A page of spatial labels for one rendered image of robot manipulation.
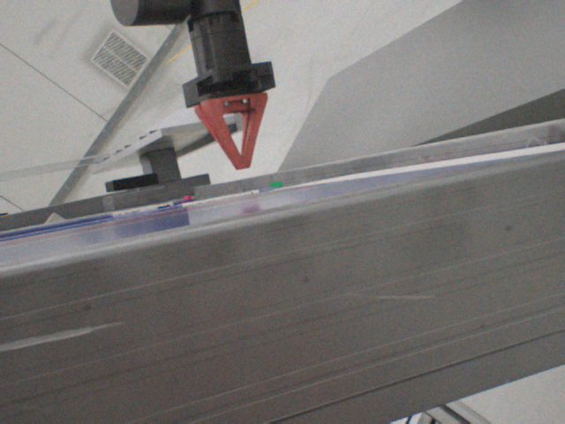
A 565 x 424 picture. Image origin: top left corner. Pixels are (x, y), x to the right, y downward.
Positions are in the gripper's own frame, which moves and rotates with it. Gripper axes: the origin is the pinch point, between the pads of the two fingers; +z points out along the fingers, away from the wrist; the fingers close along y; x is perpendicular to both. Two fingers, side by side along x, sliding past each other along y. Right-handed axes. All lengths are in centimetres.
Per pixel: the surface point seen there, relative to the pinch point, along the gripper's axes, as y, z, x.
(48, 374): 60, 5, -30
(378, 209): 60, 3, -21
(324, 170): 23.9, 2.0, -3.1
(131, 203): -7.9, 2.3, -10.2
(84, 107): -750, -87, 148
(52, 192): -749, -10, 101
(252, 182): 9.5, 2.2, -3.1
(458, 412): -9.5, 36.9, 27.3
